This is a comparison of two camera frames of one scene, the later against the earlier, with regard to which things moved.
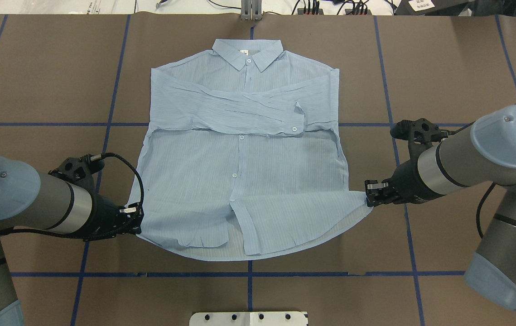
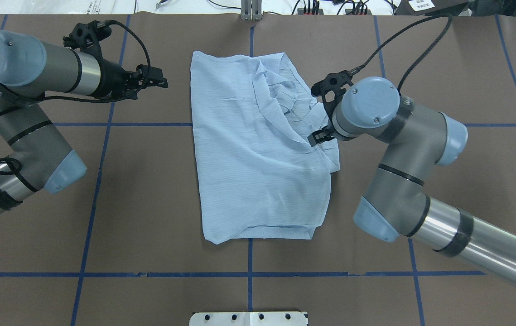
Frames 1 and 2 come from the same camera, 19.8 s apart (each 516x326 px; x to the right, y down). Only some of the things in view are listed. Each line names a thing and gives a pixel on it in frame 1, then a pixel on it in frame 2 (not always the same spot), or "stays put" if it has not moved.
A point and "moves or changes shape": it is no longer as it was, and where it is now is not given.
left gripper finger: [128, 210] to [147, 72]
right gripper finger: [371, 186] to [312, 139]
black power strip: [314, 11] stays put
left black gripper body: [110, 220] to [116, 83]
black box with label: [433, 7] stays put
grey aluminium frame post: [251, 10] stays put
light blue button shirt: [243, 157] moves or changes shape
